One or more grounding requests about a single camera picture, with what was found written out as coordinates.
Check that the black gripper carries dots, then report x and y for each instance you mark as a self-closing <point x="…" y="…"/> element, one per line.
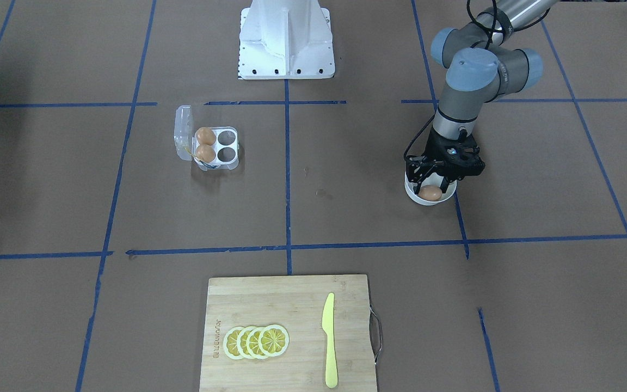
<point x="416" y="167"/>

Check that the brown egg from bowl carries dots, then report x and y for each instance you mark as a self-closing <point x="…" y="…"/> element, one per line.
<point x="430" y="193"/>

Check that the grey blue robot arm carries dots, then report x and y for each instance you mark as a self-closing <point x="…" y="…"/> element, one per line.
<point x="478" y="70"/>

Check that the clear plastic egg carton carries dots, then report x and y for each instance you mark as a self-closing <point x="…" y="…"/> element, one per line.
<point x="226" y="146"/>

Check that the brown egg front carton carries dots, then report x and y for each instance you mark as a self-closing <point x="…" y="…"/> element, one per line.
<point x="205" y="153"/>

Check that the brown egg carton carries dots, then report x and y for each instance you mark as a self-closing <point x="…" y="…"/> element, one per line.
<point x="206" y="135"/>
<point x="205" y="153"/>

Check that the brown egg rear carton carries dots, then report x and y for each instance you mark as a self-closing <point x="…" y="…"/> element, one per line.
<point x="206" y="135"/>

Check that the yellow plastic knife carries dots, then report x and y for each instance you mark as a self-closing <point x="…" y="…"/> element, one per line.
<point x="331" y="378"/>

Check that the bamboo cutting board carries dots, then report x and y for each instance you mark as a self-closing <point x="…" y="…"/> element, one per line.
<point x="295" y="302"/>

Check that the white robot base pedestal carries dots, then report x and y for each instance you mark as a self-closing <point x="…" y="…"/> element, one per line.
<point x="285" y="40"/>

